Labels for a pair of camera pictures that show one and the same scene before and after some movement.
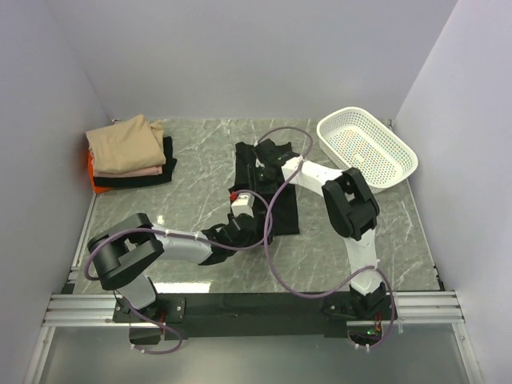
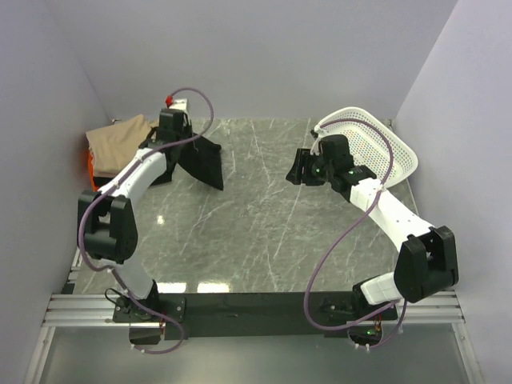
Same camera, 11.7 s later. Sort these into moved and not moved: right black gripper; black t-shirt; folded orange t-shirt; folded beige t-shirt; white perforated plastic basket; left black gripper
Moved: left black gripper; black t-shirt; right black gripper
Not moved: folded orange t-shirt; white perforated plastic basket; folded beige t-shirt
